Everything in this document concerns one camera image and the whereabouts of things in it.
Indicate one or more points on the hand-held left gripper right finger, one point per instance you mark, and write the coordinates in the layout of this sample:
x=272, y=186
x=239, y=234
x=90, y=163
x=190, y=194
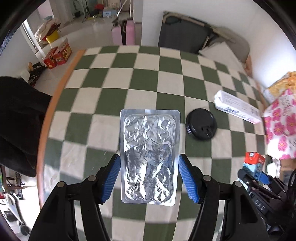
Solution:
x=188, y=178

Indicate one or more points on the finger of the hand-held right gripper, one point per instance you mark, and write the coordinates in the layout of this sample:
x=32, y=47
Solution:
x=247, y=177
x=263, y=178

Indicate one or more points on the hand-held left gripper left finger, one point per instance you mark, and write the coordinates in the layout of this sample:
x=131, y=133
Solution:
x=112, y=178

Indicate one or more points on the small red blue carton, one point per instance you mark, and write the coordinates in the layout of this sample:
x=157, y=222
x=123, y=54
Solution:
x=253, y=162

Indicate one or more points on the silver foil blister pack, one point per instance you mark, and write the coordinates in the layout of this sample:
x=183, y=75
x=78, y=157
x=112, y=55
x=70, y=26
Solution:
x=150, y=157

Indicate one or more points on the crumpled white tissue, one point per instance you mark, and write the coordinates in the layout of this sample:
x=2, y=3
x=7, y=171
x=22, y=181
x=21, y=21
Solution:
x=273, y=166

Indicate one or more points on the pink floral bag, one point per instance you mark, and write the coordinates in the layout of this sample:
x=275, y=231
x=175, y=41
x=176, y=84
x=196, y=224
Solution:
x=281, y=125

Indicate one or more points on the black cup lid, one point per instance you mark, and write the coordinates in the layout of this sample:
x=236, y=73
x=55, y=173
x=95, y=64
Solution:
x=201, y=124

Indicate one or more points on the long white toothpaste box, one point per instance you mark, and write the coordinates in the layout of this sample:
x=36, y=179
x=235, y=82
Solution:
x=235, y=106

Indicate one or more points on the yellow snack bag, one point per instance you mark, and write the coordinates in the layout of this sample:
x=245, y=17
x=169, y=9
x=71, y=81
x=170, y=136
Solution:
x=279, y=85

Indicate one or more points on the checkered green white table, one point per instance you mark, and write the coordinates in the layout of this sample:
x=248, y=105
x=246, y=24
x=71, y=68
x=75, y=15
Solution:
x=52, y=99

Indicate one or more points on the green white checkered tablecloth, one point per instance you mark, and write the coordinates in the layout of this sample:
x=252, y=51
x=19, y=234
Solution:
x=143, y=81

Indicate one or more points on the black chair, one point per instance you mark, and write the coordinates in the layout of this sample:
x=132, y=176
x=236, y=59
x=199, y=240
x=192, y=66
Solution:
x=20, y=125

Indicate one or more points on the white foam board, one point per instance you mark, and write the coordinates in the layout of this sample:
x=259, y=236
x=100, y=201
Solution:
x=222, y=54

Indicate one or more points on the small red cardboard box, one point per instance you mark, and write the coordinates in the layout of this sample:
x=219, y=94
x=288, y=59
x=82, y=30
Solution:
x=50, y=59

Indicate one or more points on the beige folded chair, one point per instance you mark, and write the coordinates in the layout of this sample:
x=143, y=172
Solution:
x=235, y=42

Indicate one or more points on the large red cardboard box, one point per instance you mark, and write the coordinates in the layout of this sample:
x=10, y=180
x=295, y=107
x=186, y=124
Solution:
x=63, y=52

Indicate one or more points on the dark grey folding bed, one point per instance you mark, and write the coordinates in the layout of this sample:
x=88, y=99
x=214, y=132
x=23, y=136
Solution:
x=182, y=32

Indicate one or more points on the pink suitcase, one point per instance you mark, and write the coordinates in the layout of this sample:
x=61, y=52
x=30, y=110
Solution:
x=129, y=32

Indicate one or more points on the yellow bin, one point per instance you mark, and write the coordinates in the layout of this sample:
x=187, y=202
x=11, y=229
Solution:
x=53, y=37

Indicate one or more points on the pile of pale bedding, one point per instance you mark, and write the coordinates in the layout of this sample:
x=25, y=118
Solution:
x=46, y=27

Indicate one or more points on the light blue box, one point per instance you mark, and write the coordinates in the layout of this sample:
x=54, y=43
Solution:
x=107, y=13

